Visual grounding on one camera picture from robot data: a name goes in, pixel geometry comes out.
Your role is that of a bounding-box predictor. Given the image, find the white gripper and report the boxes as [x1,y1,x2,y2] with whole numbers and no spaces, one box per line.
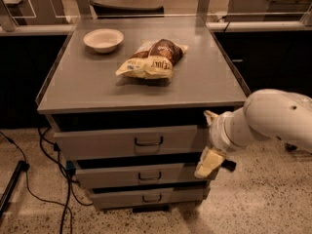
[194,109,251,178]

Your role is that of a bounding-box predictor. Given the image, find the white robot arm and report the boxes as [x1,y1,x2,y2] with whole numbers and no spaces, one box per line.
[194,89,312,178]

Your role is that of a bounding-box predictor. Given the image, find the top grey drawer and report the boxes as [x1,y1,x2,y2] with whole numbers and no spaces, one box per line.
[55,125,208,160]

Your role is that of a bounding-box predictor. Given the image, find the grey drawer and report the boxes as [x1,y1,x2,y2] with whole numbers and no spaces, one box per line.
[76,163,204,189]
[55,125,208,160]
[91,185,210,210]

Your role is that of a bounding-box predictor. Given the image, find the middle grey drawer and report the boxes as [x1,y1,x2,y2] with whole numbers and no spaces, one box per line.
[76,163,204,189]

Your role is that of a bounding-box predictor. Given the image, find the grey drawer cabinet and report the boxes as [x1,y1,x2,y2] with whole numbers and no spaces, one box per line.
[38,17,249,198]

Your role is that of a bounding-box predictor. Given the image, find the bottom grey drawer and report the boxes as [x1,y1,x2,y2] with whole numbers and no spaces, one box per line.
[91,185,210,210]

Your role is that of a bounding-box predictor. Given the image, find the black power plug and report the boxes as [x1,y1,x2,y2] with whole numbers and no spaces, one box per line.
[221,160,236,172]

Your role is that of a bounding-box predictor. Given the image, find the yellow brown chip bag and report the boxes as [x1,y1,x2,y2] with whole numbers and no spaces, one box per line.
[115,39,188,80]

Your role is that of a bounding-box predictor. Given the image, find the white bowl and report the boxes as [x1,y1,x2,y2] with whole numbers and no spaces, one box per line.
[84,29,124,54]

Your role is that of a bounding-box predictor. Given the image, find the black chair back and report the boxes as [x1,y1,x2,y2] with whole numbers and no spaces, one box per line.
[90,1,165,19]

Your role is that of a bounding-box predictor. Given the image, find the black floor stand bar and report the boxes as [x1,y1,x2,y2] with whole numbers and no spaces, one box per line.
[0,160,29,218]

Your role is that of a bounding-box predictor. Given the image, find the white rail ledge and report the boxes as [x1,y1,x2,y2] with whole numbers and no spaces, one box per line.
[0,21,312,36]

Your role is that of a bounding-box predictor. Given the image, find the black floor cable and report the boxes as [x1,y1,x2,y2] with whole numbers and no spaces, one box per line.
[0,126,94,234]

